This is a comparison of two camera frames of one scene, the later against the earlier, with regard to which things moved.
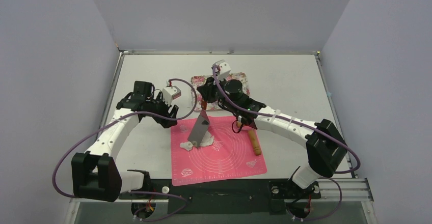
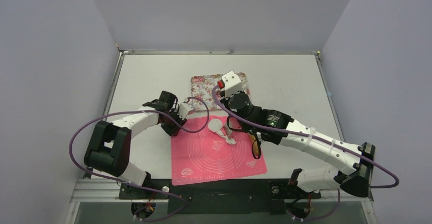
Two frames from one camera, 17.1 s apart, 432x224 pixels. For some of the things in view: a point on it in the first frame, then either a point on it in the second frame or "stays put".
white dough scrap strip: [187, 145] to [226, 133]
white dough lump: [207, 140] to [215, 125]
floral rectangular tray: [196, 96] stays put
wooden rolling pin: [253, 138] stays put
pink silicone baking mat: [232, 155] stays put
